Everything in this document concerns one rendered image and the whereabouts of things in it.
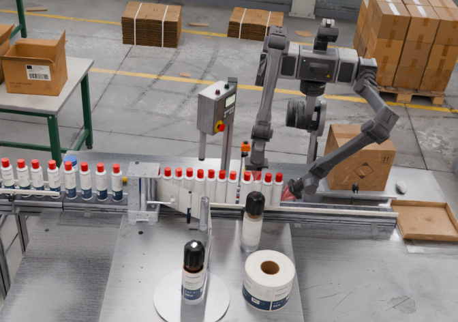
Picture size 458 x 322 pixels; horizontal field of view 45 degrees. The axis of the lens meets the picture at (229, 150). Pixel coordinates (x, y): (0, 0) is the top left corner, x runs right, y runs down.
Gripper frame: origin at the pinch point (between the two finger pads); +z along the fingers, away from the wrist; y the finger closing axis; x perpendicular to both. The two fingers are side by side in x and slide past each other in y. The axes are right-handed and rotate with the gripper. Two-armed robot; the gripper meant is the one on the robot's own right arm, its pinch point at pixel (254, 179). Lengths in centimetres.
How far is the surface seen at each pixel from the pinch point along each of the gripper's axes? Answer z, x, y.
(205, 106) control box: -23.7, 20.2, -23.1
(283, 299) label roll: 28, -43, 12
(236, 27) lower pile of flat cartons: 90, 446, 9
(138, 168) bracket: 5, 10, -52
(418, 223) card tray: 36, 20, 88
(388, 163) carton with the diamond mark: 15, 42, 74
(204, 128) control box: -12.1, 20.4, -22.9
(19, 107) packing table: 37, 119, -143
